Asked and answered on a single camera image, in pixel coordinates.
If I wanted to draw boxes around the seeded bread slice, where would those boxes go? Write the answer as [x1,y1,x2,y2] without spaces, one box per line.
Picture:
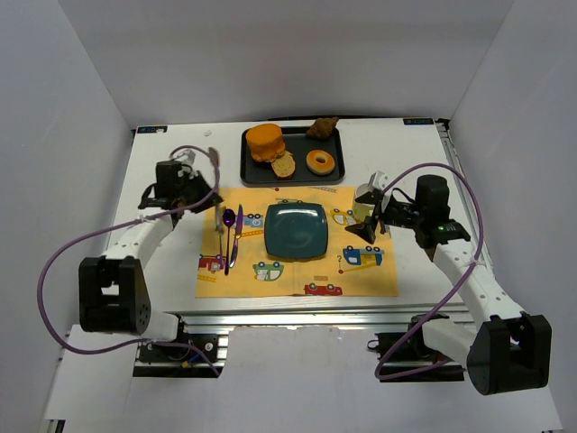
[271,151,297,180]

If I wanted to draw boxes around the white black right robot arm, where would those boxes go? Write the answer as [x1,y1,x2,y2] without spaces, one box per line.
[347,171,552,395]

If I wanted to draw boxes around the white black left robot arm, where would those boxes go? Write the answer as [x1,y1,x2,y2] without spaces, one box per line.
[78,154,223,342]

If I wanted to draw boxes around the orange bread loaf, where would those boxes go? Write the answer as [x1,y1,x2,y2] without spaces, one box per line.
[245,124,286,162]

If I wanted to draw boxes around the pale green mug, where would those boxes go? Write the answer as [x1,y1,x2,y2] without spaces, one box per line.
[352,183,374,222]

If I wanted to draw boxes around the purple iridescent spoon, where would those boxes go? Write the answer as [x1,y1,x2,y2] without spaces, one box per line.
[223,207,236,276]

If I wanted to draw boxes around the glazed donut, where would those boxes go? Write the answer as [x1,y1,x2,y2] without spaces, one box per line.
[306,150,335,176]

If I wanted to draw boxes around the black baking tray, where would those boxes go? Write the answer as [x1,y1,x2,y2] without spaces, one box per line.
[240,126,345,187]

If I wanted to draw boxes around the purple iridescent knife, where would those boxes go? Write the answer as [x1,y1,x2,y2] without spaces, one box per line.
[229,205,243,268]

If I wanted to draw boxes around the dark teal square plate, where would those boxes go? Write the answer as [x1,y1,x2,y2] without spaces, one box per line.
[264,202,328,261]

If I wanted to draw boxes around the brown croissant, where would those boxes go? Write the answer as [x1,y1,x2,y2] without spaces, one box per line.
[306,116,339,140]

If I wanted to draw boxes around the yellow vehicle print placemat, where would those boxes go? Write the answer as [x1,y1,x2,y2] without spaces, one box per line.
[197,187,398,298]

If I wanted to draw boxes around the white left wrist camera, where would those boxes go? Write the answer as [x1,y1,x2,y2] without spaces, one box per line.
[170,149,196,169]

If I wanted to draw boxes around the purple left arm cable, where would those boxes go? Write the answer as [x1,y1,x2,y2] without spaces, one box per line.
[36,144,223,378]

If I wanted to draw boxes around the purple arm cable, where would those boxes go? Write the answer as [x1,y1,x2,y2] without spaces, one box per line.
[373,161,484,383]
[36,144,223,378]

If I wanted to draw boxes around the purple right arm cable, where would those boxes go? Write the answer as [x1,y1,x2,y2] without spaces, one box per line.
[373,161,484,383]

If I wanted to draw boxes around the aluminium table frame rail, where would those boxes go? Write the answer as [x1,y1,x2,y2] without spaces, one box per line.
[121,145,484,382]

